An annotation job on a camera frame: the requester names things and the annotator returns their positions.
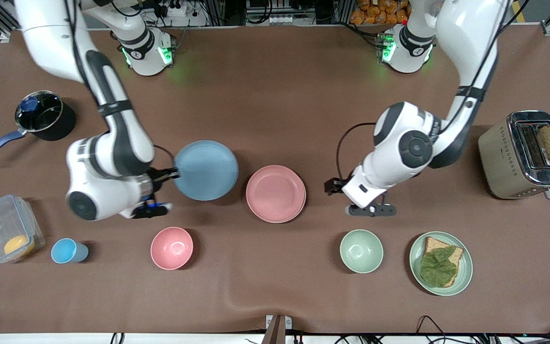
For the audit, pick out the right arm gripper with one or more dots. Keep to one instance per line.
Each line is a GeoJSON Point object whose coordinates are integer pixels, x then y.
{"type": "Point", "coordinates": [159, 176]}

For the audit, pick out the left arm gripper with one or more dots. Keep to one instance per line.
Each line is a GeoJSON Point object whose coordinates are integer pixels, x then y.
{"type": "Point", "coordinates": [334, 186]}

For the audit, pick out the blue round plate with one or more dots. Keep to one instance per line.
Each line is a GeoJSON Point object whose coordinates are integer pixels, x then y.
{"type": "Point", "coordinates": [206, 170]}

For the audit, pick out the pink round plate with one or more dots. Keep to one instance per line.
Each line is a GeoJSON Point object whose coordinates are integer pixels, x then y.
{"type": "Point", "coordinates": [276, 193]}

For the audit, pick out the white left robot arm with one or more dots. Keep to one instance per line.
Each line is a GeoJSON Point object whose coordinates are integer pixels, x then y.
{"type": "Point", "coordinates": [408, 138]}

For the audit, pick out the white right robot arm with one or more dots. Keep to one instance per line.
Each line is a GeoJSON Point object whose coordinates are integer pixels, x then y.
{"type": "Point", "coordinates": [103, 191]}

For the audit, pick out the green bowl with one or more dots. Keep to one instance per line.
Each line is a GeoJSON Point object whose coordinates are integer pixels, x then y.
{"type": "Point", "coordinates": [361, 251]}

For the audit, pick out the pink bowl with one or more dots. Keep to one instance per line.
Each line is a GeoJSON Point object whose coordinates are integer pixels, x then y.
{"type": "Point", "coordinates": [172, 248]}

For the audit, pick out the brown table cover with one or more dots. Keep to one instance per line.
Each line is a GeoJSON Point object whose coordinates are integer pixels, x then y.
{"type": "Point", "coordinates": [275, 95]}

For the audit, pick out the brown bread slice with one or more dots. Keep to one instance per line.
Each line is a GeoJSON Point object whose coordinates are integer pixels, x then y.
{"type": "Point", "coordinates": [431, 244]}

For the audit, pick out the blue plastic cup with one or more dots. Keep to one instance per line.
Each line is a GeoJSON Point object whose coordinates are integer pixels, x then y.
{"type": "Point", "coordinates": [65, 251]}

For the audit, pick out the green lettuce leaf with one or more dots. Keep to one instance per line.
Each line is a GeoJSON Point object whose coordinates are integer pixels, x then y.
{"type": "Point", "coordinates": [437, 267]}

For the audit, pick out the glass lid with blue knob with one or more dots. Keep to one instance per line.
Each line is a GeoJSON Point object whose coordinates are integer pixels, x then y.
{"type": "Point", "coordinates": [46, 112]}

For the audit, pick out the green plate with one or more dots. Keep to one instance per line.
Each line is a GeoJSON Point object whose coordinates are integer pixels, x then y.
{"type": "Point", "coordinates": [466, 272]}

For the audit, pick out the yellow round food piece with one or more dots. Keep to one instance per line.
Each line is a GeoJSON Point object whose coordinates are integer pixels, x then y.
{"type": "Point", "coordinates": [18, 245]}

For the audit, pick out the beige chrome toaster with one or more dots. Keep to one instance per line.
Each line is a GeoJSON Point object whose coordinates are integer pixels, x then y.
{"type": "Point", "coordinates": [499, 167]}

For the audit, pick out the white power strip with plugs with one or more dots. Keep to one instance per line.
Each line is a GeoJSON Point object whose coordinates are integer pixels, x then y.
{"type": "Point", "coordinates": [177, 8]}

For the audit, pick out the small white power strip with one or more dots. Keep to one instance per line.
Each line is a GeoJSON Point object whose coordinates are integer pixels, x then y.
{"type": "Point", "coordinates": [282, 20]}

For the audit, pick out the bag of orange buns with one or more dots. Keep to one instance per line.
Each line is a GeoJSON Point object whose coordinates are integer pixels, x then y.
{"type": "Point", "coordinates": [380, 12]}

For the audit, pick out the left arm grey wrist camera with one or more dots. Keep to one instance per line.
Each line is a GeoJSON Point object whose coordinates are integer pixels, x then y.
{"type": "Point", "coordinates": [370, 210]}

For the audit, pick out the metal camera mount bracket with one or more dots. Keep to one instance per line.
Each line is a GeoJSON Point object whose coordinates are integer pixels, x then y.
{"type": "Point", "coordinates": [279, 329]}

